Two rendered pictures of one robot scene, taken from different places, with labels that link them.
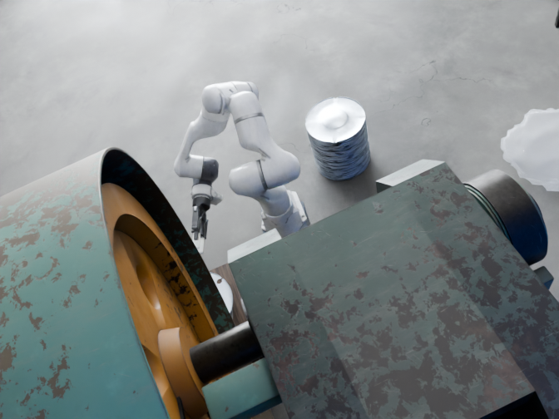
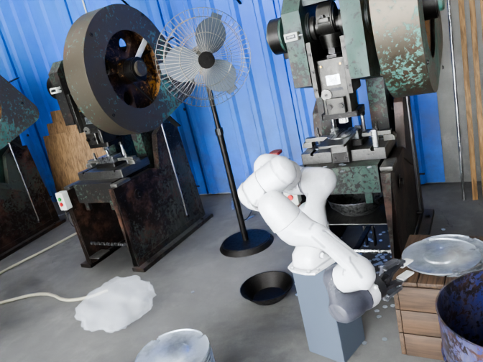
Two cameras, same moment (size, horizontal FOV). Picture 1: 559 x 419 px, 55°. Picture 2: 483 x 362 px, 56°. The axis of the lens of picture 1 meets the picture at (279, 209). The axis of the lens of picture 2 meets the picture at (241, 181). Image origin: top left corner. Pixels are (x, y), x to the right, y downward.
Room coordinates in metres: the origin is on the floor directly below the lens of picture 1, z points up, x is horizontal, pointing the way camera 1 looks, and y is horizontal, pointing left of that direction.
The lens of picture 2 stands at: (2.73, 0.76, 1.36)
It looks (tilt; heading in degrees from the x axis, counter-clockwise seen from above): 17 degrees down; 215
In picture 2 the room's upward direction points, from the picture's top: 13 degrees counter-clockwise
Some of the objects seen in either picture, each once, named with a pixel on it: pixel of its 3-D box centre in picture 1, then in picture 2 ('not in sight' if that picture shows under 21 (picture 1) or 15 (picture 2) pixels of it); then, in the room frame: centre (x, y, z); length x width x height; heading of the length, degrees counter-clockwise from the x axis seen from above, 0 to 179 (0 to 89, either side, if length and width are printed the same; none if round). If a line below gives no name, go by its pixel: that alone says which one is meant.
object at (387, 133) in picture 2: not in sight; (378, 130); (0.40, 0.08, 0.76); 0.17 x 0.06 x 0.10; 94
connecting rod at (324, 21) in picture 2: not in sight; (330, 36); (0.41, -0.09, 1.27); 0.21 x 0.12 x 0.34; 4
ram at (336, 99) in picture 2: not in sight; (336, 83); (0.45, -0.09, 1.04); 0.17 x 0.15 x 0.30; 4
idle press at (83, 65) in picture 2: not in sight; (139, 130); (0.17, -1.84, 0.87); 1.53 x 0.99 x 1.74; 2
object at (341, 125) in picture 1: (334, 119); (172, 353); (1.75, -0.41, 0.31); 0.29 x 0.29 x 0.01
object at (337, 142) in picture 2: not in sight; (339, 150); (0.59, -0.08, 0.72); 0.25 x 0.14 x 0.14; 4
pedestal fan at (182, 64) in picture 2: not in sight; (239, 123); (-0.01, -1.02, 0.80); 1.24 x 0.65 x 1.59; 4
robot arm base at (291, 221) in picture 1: (279, 205); (311, 245); (1.24, 0.00, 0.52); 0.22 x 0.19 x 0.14; 168
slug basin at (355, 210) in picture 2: not in sight; (357, 200); (0.41, -0.09, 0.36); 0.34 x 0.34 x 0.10
